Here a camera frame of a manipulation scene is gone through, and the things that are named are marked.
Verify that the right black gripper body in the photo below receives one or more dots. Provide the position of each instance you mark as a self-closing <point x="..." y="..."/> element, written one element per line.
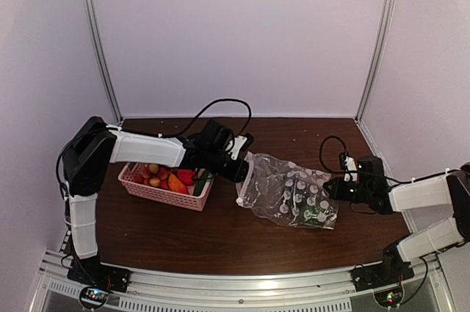
<point x="360" y="194"/>

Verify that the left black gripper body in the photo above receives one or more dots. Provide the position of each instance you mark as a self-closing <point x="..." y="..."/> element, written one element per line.
<point x="230" y="173"/>

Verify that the green fake pepper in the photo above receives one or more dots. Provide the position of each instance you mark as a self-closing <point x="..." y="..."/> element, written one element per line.
<point x="316" y="217"/>

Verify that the green fake cucumber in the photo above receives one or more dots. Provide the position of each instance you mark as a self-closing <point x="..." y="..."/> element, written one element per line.
<point x="204" y="179"/>

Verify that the clear zip top bag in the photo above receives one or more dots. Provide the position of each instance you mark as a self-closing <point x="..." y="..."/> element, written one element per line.
<point x="276" y="190"/>

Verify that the red orange fake tomato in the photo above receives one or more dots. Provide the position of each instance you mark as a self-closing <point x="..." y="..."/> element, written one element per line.
<point x="176" y="185"/>

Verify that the fake lychee bunch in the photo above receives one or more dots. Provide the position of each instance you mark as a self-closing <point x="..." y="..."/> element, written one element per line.
<point x="153" y="175"/>

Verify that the pink plastic basket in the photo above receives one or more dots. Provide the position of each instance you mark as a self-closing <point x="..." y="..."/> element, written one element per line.
<point x="161" y="195"/>

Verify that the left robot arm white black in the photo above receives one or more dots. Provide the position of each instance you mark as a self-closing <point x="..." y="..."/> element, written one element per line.
<point x="82" y="165"/>

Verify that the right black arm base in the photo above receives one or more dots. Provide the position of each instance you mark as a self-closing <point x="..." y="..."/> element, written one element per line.
<point x="391" y="270"/>

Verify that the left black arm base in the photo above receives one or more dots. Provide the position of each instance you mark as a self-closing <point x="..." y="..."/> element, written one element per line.
<point x="99" y="275"/>

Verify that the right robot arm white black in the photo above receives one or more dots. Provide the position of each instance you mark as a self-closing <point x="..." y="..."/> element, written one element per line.
<point x="450" y="187"/>

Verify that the right circuit board with leds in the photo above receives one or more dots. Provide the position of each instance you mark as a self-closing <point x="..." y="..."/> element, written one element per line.
<point x="388" y="298"/>

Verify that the circuit board with leds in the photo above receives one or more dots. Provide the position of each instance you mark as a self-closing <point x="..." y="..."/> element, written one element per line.
<point x="388" y="298"/>
<point x="92" y="297"/>

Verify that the left circuit board with leds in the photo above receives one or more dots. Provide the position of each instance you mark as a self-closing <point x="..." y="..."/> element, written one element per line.
<point x="92" y="297"/>

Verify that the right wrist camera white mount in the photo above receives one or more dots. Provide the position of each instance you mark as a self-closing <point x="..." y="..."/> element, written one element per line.
<point x="348" y="166"/>

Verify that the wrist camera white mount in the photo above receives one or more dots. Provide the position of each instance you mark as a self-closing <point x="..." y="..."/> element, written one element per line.
<point x="238" y="144"/>
<point x="348" y="166"/>

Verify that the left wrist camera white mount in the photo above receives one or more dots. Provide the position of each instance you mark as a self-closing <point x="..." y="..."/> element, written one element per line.
<point x="238" y="144"/>

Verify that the front aluminium rail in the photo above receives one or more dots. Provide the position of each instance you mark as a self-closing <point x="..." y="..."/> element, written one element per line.
<point x="327" y="290"/>

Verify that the right aluminium frame post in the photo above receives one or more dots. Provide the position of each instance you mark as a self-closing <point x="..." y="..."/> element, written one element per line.
<point x="377" y="54"/>

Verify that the aluminium frame post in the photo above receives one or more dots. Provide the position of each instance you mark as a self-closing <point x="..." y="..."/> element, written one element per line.
<point x="100" y="56"/>
<point x="377" y="54"/>

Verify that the left aluminium frame post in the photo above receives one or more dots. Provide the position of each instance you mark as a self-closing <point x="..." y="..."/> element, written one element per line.
<point x="100" y="56"/>

